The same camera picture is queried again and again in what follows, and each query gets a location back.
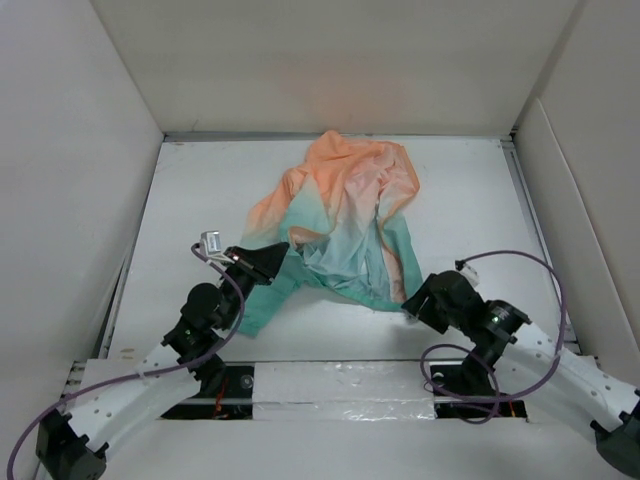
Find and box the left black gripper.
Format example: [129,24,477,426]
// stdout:
[219,242,288,330]

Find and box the orange and teal jacket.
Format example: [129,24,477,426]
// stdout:
[239,131,423,337]

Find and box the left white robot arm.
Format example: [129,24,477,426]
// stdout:
[36,242,289,479]

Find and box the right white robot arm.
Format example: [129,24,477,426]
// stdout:
[402,271,639,479]

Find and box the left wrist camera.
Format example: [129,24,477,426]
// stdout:
[200,230,222,258]

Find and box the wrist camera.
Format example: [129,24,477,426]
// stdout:
[454,260,479,282]
[200,230,222,258]

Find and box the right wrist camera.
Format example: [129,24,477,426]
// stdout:
[454,260,479,282]

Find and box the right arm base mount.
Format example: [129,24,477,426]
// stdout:
[424,359,528,424]

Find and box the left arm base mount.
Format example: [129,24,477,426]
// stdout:
[161,363,255,420]

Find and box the metal rail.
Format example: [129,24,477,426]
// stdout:
[164,394,524,406]

